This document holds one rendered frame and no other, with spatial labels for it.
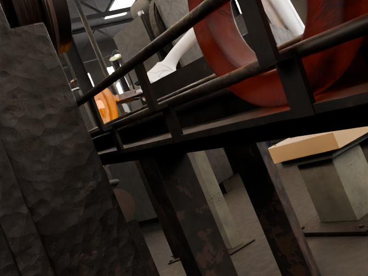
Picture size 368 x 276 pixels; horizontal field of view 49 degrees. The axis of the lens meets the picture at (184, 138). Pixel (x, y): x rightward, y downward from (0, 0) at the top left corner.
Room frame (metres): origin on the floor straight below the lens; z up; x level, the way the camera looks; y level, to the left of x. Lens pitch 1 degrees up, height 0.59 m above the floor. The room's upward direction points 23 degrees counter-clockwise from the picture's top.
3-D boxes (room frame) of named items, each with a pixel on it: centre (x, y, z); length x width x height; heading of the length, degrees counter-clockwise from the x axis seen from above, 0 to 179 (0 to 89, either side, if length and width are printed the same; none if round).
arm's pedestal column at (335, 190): (1.81, -0.56, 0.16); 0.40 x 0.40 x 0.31; 32
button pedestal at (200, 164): (2.09, -0.02, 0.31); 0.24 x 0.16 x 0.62; 28
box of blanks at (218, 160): (3.91, 0.33, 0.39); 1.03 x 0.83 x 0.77; 133
